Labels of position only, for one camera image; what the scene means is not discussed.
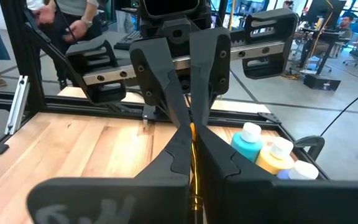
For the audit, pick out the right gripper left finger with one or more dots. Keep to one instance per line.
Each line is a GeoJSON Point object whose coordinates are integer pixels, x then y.
{"type": "Point", "coordinates": [120, 199]}

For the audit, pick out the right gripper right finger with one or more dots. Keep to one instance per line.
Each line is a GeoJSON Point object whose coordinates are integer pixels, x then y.
{"type": "Point", "coordinates": [259, 199]}

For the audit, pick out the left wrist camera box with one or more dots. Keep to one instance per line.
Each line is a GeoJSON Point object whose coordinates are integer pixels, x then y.
{"type": "Point", "coordinates": [169, 7]}

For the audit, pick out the large teal paint bottle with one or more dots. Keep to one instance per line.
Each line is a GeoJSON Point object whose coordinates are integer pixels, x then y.
{"type": "Point", "coordinates": [245, 146]}

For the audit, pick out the silver aluminium bracket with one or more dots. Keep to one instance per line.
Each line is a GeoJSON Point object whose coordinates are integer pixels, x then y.
{"type": "Point", "coordinates": [17, 105]}

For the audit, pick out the large yellow paint bottle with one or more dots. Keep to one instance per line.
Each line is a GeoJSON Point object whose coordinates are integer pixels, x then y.
{"type": "Point", "coordinates": [270, 161]}

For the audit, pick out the black keyboard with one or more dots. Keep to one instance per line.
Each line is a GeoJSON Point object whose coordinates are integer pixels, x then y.
{"type": "Point", "coordinates": [127, 40]}

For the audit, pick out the black desk with monitor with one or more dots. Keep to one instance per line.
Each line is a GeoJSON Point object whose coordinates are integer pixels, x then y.
{"type": "Point", "coordinates": [325, 34]}

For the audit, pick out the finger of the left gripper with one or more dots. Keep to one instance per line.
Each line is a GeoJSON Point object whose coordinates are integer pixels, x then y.
{"type": "Point", "coordinates": [208, 62]}
{"type": "Point", "coordinates": [155, 71]}

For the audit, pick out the black box on floor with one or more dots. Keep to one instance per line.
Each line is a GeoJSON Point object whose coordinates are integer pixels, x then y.
{"type": "Point", "coordinates": [322, 82]}

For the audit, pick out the large purple paint bottle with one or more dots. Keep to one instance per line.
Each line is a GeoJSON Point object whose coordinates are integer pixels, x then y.
{"type": "Point", "coordinates": [303, 171]}

